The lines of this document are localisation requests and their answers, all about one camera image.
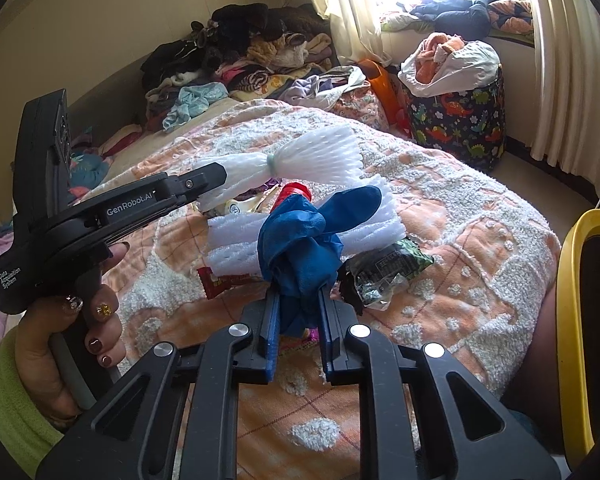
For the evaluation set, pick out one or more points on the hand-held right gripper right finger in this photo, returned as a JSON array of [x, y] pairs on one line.
[[327, 355]]

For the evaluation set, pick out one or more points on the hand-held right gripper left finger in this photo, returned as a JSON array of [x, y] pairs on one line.
[[270, 355]]

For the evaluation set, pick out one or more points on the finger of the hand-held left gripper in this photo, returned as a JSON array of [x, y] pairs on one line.
[[195, 182]]

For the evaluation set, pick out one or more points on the yellow white wrapper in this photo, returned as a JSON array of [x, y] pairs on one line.
[[240, 206]]

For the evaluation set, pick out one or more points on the red snack wrapper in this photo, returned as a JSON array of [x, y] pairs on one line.
[[220, 285]]

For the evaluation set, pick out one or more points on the white foam fruit net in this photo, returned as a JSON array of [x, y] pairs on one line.
[[320, 160]]

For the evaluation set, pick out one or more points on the yellow rimmed black bin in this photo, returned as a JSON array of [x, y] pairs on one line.
[[572, 270]]

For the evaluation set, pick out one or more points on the person's left forearm green sleeve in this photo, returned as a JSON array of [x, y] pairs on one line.
[[5, 400]]

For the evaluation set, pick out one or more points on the person's left hand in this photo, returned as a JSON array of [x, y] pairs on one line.
[[40, 360]]

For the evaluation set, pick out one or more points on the pink candy wrapper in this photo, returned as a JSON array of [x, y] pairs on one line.
[[300, 342]]

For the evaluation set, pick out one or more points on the blue floral cloth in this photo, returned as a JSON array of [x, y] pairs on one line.
[[87, 170]]

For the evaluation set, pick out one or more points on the cream mattress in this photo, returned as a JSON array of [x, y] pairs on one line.
[[140, 160]]

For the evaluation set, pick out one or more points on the purple wrapper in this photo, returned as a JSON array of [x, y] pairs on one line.
[[262, 190]]

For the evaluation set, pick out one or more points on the pink red pillow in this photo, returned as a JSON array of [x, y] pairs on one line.
[[122, 139]]

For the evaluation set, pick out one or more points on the light blue garment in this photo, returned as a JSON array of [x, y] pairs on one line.
[[195, 100]]

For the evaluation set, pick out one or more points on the dark green plastic wrapper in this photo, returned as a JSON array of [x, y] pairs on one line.
[[380, 270]]

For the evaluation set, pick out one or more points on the pile of clothes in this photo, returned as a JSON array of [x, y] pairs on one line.
[[240, 40]]

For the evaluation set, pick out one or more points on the white lavender garment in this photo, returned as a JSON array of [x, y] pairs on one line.
[[320, 87]]

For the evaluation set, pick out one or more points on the pink floral bag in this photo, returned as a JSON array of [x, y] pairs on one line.
[[360, 107]]

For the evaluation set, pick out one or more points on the peach white tufted blanket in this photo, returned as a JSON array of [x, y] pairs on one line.
[[455, 210]]

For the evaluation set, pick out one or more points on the orange bag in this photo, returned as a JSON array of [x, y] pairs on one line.
[[385, 90]]

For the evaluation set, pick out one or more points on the cream curtain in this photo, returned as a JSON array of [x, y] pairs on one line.
[[565, 85], [350, 10]]

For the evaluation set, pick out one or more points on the dinosaur print laundry basket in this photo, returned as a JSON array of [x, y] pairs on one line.
[[455, 120]]

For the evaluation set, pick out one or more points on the white plastic bag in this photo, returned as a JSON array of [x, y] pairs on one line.
[[472, 60]]

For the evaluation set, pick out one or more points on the heap of clothes on sill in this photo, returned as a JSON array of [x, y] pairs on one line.
[[450, 15]]

